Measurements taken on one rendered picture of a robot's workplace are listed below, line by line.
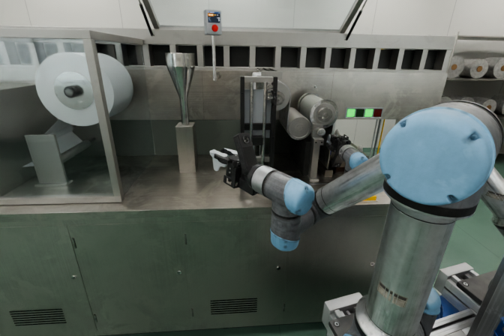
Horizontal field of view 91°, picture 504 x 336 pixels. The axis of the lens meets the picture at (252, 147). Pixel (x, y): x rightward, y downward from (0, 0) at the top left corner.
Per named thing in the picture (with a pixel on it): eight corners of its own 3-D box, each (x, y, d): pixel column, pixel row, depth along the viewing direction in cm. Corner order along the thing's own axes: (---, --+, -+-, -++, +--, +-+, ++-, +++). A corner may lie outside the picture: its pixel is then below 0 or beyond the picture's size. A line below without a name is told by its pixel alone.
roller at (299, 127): (287, 139, 130) (289, 117, 126) (279, 126, 154) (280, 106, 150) (310, 139, 131) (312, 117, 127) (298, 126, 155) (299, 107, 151)
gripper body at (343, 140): (344, 133, 126) (355, 141, 115) (342, 149, 129) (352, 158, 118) (329, 133, 125) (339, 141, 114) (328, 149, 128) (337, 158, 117)
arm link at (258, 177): (262, 172, 60) (284, 167, 66) (250, 166, 64) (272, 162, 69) (259, 199, 62) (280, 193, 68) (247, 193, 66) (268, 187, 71)
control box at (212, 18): (208, 34, 109) (206, 8, 106) (204, 34, 115) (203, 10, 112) (223, 34, 112) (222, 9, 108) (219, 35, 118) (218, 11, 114)
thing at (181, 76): (174, 175, 137) (163, 66, 117) (179, 164, 150) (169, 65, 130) (199, 174, 138) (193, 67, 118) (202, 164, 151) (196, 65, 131)
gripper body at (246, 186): (220, 181, 74) (247, 197, 66) (223, 154, 72) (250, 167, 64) (240, 177, 79) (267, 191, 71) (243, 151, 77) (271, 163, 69)
